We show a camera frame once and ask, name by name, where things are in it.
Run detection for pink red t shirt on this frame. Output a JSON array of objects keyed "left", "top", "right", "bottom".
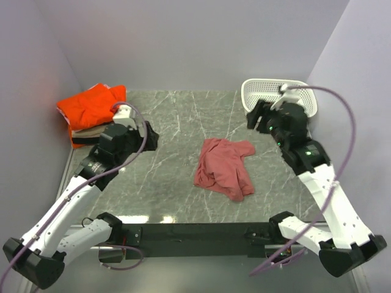
[{"left": 193, "top": 138, "right": 255, "bottom": 201}]

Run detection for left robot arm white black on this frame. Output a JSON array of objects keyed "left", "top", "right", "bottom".
[{"left": 2, "top": 121, "right": 159, "bottom": 289}]

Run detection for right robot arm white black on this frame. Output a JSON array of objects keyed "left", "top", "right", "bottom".
[{"left": 246, "top": 99, "right": 387, "bottom": 277}]

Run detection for white perforated plastic basket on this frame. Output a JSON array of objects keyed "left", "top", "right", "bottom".
[{"left": 241, "top": 78, "right": 318, "bottom": 118}]

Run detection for beige folded t shirt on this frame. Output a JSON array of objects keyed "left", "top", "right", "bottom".
[{"left": 71, "top": 123, "right": 110, "bottom": 139}]

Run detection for orange folded t shirt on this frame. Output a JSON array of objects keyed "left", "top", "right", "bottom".
[{"left": 57, "top": 83, "right": 126, "bottom": 149}]

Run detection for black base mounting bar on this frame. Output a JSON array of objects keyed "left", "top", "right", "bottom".
[{"left": 97, "top": 222, "right": 294, "bottom": 261}]

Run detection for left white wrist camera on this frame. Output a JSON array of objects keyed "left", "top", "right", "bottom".
[{"left": 113, "top": 105, "right": 137, "bottom": 129}]

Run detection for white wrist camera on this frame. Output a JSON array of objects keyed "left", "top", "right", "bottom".
[
  {"left": 113, "top": 105, "right": 137, "bottom": 129},
  {"left": 271, "top": 84, "right": 301, "bottom": 110}
]

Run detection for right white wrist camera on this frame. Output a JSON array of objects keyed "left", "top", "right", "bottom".
[{"left": 271, "top": 84, "right": 301, "bottom": 110}]

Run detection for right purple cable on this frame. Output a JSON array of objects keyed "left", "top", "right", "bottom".
[{"left": 249, "top": 85, "right": 357, "bottom": 277}]

